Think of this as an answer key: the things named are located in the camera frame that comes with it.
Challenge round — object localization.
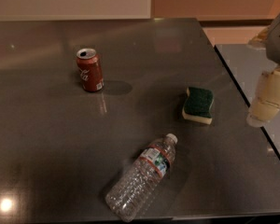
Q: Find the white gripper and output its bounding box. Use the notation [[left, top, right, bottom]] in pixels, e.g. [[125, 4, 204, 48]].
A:
[[246, 13, 280, 127]]

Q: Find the clear plastic water bottle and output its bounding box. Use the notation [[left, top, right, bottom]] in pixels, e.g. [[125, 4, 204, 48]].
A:
[[105, 133, 177, 222]]

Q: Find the green yellow sponge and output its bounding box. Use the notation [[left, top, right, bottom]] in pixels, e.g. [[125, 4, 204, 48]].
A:
[[182, 87, 214, 125]]

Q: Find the red soda can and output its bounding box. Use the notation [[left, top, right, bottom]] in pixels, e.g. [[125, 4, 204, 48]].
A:
[[77, 48, 104, 92]]

